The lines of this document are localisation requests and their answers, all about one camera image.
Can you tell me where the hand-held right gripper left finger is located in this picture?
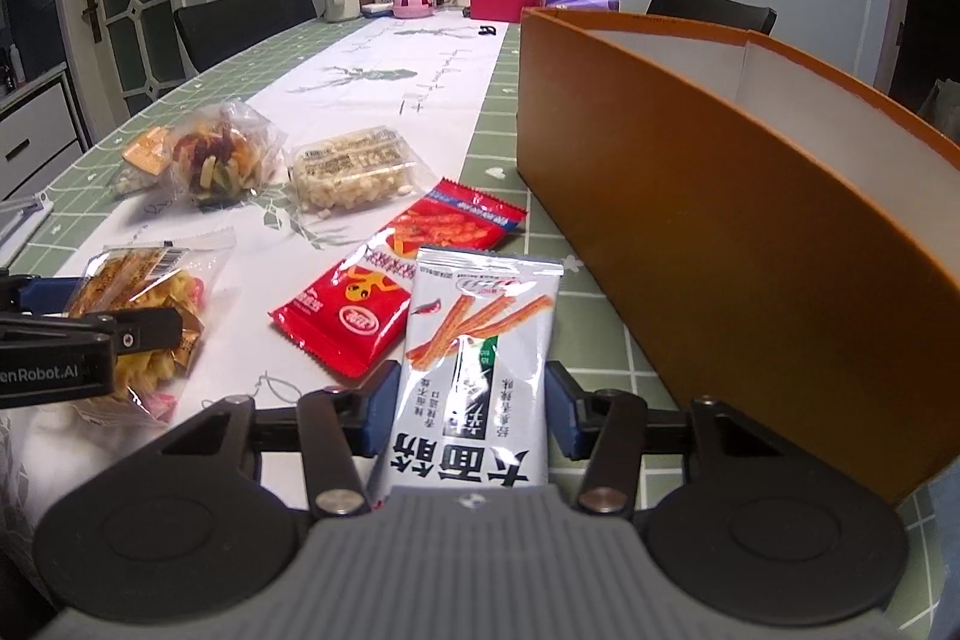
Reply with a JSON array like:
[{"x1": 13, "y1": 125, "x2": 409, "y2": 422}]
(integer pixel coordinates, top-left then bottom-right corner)
[{"x1": 154, "y1": 359, "x2": 400, "y2": 519}]

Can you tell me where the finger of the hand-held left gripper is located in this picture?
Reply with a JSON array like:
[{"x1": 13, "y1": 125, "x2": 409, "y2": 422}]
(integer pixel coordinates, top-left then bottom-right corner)
[
  {"x1": 0, "y1": 269, "x2": 80, "y2": 316},
  {"x1": 0, "y1": 306, "x2": 185, "y2": 357}
]

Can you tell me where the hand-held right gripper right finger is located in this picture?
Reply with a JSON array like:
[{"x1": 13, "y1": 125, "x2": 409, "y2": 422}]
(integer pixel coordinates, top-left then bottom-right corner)
[{"x1": 546, "y1": 361, "x2": 796, "y2": 515}]

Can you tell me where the clear yellow fried snack packet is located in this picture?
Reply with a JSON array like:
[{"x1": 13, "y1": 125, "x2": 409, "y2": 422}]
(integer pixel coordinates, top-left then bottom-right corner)
[{"x1": 64, "y1": 227, "x2": 237, "y2": 427}]

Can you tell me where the white spicy strip packet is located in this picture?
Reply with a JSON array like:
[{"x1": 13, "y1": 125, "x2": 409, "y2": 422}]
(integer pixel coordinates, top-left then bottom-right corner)
[{"x1": 382, "y1": 246, "x2": 565, "y2": 506}]

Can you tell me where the red snack packet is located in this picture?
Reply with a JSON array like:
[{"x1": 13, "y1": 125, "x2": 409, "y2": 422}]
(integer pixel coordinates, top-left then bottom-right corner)
[{"x1": 270, "y1": 176, "x2": 528, "y2": 380}]

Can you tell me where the clear puffed rice cake packet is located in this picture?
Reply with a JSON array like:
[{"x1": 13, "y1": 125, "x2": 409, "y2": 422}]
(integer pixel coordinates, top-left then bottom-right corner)
[{"x1": 285, "y1": 126, "x2": 425, "y2": 217}]

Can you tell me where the orange cardboard box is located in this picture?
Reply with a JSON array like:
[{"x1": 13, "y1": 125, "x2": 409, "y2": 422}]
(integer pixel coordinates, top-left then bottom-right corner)
[{"x1": 516, "y1": 6, "x2": 960, "y2": 506}]

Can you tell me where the white drawer cabinet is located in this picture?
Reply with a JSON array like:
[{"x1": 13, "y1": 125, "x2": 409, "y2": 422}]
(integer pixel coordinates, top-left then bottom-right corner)
[{"x1": 0, "y1": 62, "x2": 83, "y2": 199}]

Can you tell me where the orange label snack packet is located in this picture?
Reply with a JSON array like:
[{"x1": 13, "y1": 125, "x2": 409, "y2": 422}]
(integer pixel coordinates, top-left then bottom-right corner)
[{"x1": 112, "y1": 124, "x2": 181, "y2": 195}]

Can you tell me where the clear dried fruit mix packet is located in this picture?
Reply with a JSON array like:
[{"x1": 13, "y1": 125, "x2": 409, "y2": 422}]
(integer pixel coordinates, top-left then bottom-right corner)
[{"x1": 169, "y1": 100, "x2": 290, "y2": 210}]

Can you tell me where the white printed table runner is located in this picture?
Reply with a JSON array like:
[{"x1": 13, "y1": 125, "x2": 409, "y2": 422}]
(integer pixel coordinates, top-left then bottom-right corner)
[{"x1": 0, "y1": 14, "x2": 522, "y2": 558}]

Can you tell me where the black dining chair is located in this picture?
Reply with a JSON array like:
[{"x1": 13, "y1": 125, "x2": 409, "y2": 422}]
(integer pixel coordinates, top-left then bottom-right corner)
[
  {"x1": 645, "y1": 0, "x2": 778, "y2": 38},
  {"x1": 174, "y1": 0, "x2": 317, "y2": 73}
]

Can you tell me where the dark jacket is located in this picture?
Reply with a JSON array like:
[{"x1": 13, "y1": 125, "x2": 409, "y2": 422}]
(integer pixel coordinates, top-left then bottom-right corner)
[{"x1": 924, "y1": 77, "x2": 960, "y2": 146}]

